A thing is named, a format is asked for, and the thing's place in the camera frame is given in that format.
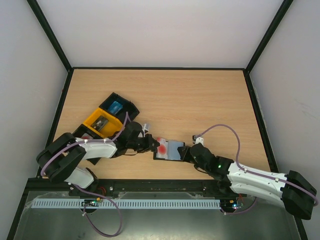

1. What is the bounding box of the yellow middle sorting bin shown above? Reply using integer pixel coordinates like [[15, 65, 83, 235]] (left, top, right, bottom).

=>
[[83, 107, 123, 138]]

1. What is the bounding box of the black sorting bin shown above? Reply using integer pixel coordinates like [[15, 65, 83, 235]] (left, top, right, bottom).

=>
[[99, 92, 140, 123], [72, 124, 101, 140]]

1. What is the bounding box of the black cage frame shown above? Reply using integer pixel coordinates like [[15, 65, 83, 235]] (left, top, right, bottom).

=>
[[7, 0, 293, 240]]

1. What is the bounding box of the light blue slotted cable duct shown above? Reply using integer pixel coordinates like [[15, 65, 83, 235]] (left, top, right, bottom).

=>
[[31, 198, 220, 210]]

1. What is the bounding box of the controller circuit board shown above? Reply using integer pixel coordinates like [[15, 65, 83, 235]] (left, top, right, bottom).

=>
[[221, 198, 244, 210], [81, 197, 103, 207]]

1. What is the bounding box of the black leather card holder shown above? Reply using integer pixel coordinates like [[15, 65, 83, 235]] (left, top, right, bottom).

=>
[[153, 140, 185, 162]]

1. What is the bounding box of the black credit card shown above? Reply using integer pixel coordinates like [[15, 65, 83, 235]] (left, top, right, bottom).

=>
[[90, 115, 109, 132]]

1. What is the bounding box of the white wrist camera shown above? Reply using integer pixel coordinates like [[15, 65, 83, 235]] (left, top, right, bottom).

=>
[[192, 135, 204, 145], [142, 123, 150, 137]]

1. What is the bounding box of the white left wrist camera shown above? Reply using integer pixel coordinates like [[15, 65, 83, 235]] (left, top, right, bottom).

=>
[[142, 123, 150, 137]]

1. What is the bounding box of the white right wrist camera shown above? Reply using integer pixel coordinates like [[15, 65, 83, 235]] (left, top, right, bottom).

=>
[[192, 135, 204, 145]]

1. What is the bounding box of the blue credit card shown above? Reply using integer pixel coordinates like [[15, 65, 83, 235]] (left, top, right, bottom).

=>
[[108, 101, 123, 115]]

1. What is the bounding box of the red credit card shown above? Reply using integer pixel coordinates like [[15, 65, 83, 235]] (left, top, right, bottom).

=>
[[81, 135, 92, 140]]

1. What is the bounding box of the left controller circuit board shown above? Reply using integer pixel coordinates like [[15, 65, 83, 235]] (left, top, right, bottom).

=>
[[81, 197, 103, 207]]

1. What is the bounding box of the black near sorting bin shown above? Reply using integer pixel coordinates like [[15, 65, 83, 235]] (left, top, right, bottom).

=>
[[72, 124, 101, 140]]

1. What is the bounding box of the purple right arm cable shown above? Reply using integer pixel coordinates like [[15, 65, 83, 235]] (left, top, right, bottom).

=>
[[193, 124, 320, 216]]

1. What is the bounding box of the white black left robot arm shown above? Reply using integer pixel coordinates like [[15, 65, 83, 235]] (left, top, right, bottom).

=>
[[36, 121, 160, 190]]

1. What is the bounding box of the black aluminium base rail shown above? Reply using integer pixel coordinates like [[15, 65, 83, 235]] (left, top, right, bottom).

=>
[[26, 177, 291, 200]]

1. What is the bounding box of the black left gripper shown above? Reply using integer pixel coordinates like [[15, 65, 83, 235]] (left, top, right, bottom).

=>
[[127, 133, 160, 153]]

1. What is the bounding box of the right controller circuit board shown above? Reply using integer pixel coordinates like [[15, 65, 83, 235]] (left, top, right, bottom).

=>
[[221, 198, 244, 210]]

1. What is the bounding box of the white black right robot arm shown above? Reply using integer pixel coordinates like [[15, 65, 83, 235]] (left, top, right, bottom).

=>
[[177, 143, 317, 220]]

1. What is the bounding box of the black far sorting bin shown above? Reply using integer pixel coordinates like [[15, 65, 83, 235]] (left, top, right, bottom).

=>
[[99, 92, 140, 123]]

